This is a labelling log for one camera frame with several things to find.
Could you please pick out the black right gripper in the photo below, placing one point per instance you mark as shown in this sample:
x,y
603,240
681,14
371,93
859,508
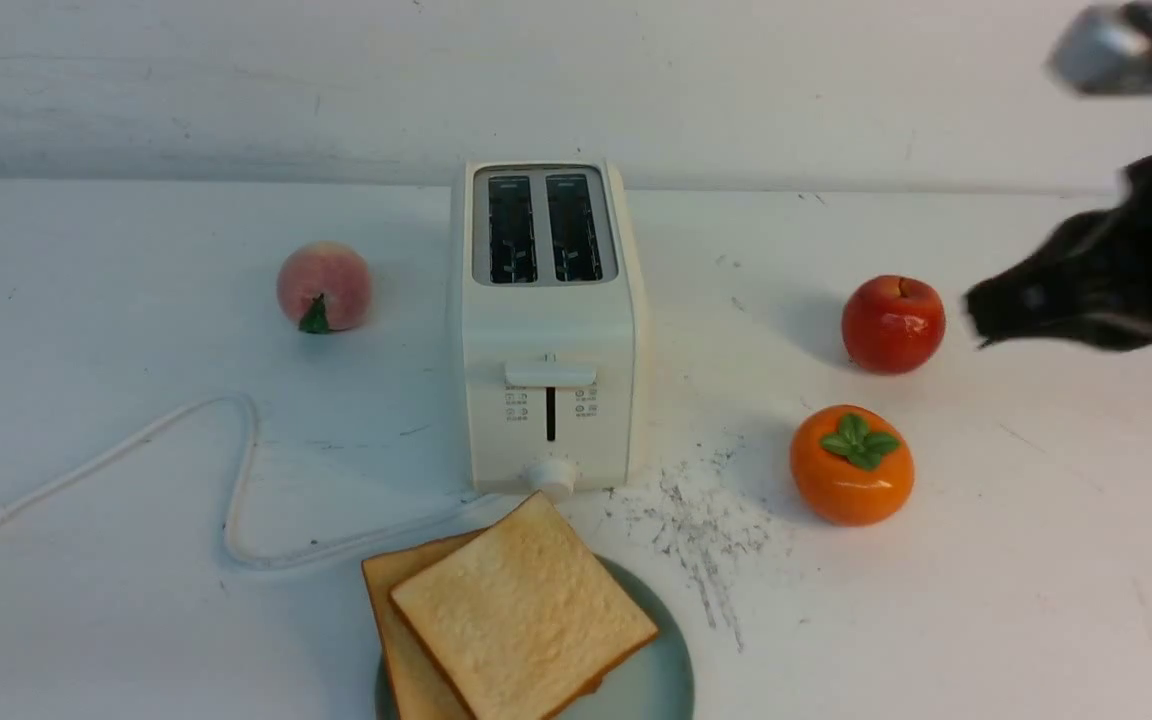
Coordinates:
x,y
1090,282

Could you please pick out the toast slice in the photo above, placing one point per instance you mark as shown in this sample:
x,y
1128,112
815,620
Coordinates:
x,y
523,618
419,690

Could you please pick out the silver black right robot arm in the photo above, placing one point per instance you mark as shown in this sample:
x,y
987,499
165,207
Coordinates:
x,y
1106,51

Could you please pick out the white two-slot toaster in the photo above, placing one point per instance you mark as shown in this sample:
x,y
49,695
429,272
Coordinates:
x,y
549,328

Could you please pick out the red apple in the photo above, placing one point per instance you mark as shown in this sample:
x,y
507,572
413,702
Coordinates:
x,y
893,324

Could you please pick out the orange persimmon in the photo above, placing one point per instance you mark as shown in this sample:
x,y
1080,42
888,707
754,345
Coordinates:
x,y
850,466

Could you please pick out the light green plate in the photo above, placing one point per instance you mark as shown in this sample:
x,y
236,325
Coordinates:
x,y
655,683

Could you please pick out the pink peach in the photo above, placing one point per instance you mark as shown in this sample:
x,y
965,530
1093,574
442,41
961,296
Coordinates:
x,y
325,288

